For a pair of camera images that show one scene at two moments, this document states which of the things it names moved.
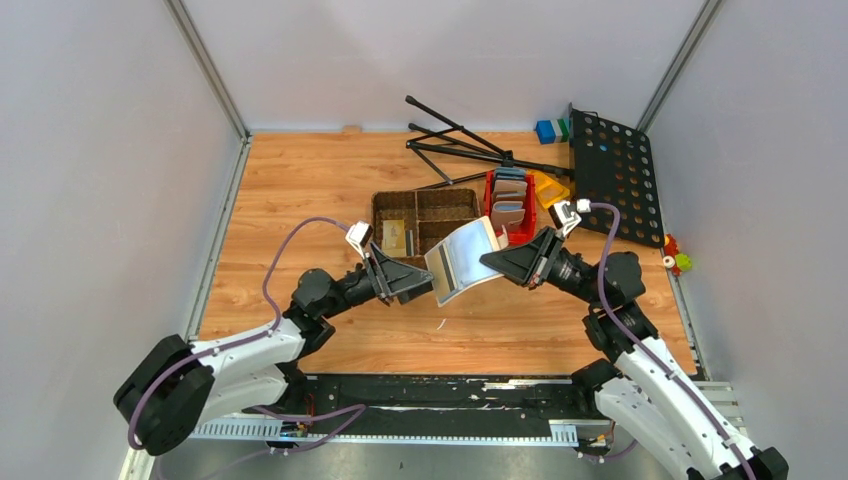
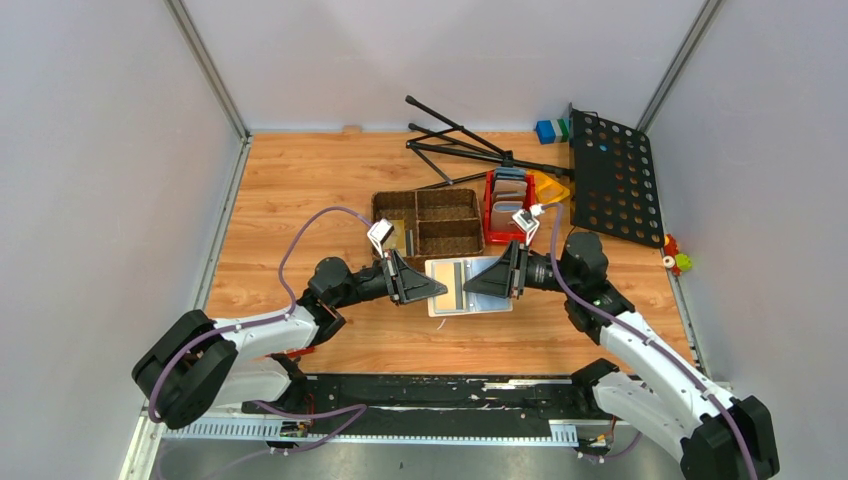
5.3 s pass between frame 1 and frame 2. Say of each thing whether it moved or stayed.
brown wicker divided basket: stayed
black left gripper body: stayed
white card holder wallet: moved
